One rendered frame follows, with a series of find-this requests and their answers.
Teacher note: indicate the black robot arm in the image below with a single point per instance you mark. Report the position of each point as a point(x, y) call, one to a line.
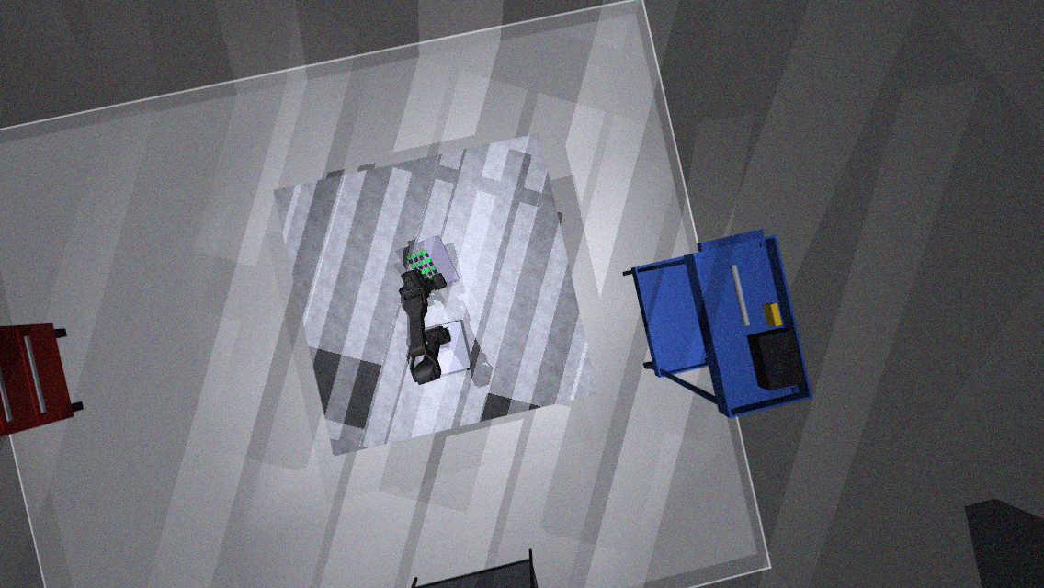
point(416, 307)

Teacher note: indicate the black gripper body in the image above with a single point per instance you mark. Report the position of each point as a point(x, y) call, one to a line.
point(439, 282)

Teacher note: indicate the grey switch panel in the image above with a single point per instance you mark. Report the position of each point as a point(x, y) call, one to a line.
point(430, 257)

